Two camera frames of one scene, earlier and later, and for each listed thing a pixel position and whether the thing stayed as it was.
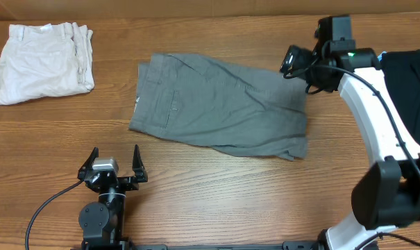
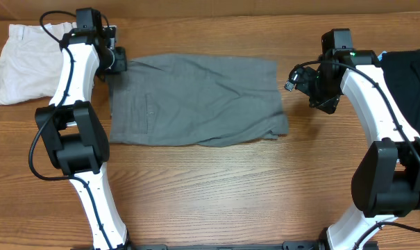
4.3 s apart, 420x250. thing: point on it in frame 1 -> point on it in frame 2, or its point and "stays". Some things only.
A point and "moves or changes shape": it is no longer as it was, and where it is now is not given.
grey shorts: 209,102 moves or changes shape
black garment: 409,75 stays
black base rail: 299,245 stays
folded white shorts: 39,61 stays
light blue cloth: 380,57 stays
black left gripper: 130,182 -> 121,53
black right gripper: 301,55 -> 330,103
